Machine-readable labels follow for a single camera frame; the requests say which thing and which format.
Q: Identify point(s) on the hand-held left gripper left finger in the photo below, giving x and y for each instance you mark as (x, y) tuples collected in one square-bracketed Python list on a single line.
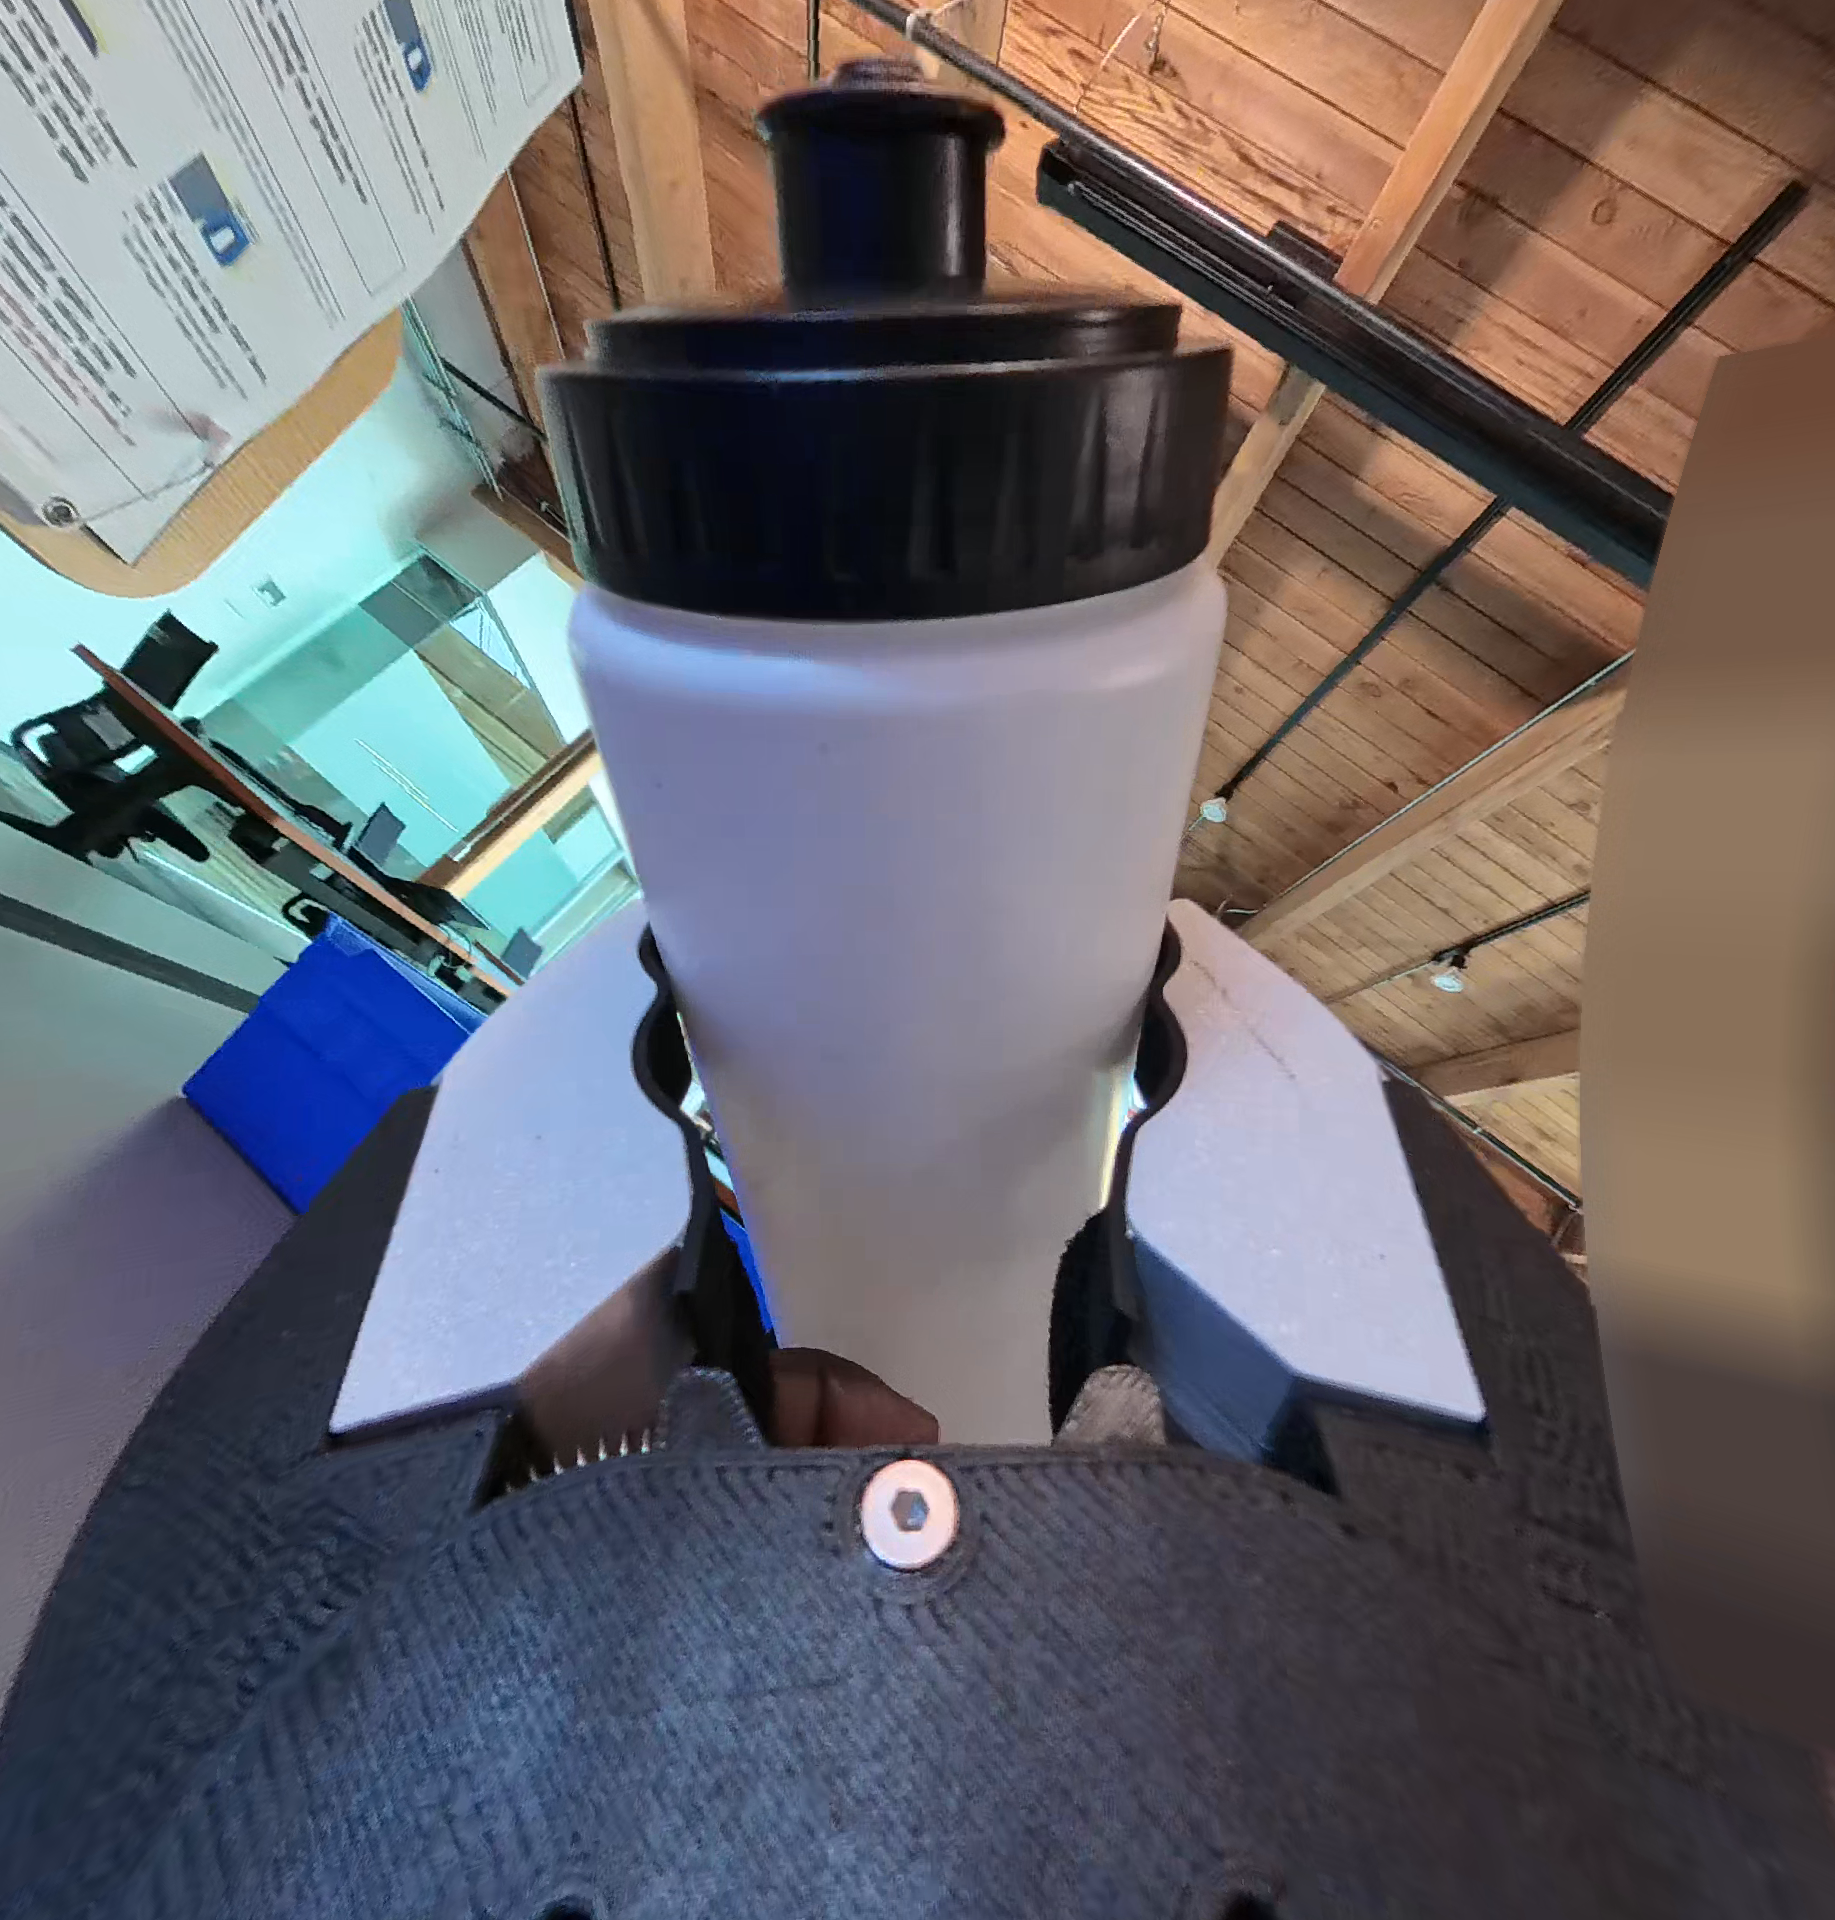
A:
[(526, 1200)]

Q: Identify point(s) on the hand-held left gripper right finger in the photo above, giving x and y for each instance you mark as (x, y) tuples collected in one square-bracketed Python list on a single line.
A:
[(1292, 1200)]

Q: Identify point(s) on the blue plastic bin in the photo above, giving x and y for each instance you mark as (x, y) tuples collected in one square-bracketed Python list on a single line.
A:
[(333, 1064)]

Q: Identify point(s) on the white plastic bottle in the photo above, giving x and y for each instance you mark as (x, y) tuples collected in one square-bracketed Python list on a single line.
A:
[(903, 900)]

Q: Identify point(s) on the black bottle lid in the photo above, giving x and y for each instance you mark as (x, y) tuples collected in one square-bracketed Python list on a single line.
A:
[(887, 452)]

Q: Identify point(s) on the person's left hand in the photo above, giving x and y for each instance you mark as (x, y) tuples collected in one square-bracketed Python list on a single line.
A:
[(842, 1405)]

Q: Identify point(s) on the wooden desk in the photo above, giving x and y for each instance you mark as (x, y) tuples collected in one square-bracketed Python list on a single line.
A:
[(286, 833)]

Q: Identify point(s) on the black office chair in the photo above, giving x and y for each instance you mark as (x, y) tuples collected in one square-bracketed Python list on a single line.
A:
[(105, 750)]

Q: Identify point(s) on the wooden sign board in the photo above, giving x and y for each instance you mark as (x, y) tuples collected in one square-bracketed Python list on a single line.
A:
[(303, 452)]

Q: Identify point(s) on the black track light bar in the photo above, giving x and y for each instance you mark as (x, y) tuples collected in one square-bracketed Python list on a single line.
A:
[(1382, 360)]

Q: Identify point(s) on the printed instruction sheet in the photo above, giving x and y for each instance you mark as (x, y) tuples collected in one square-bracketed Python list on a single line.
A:
[(182, 225)]

